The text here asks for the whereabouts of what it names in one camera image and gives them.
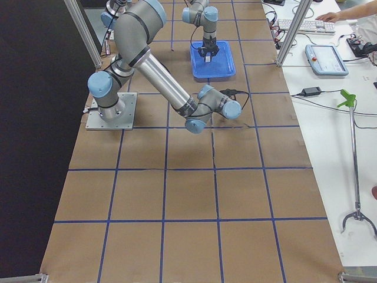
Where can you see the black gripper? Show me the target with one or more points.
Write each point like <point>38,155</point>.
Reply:
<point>208,44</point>

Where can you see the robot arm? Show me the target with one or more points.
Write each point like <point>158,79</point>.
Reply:
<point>197,13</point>
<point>134,27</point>

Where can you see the blue plastic tray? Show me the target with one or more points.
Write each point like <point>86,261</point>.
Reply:
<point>220,66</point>

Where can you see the person hand on keyboard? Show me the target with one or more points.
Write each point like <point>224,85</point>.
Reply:
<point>332,17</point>

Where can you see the white keyboard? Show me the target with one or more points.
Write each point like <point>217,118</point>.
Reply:
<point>309,26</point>

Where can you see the black power adapter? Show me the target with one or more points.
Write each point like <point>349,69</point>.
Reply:
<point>311,91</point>

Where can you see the teach pendant tablet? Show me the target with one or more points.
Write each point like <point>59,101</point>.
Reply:
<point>325,60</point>

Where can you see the aluminium frame post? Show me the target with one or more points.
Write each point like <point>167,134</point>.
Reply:
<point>292,32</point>

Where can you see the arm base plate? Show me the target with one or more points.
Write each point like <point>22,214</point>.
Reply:
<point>121,116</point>

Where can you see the green handled reacher grabber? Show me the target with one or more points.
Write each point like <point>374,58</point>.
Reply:
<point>357,214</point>

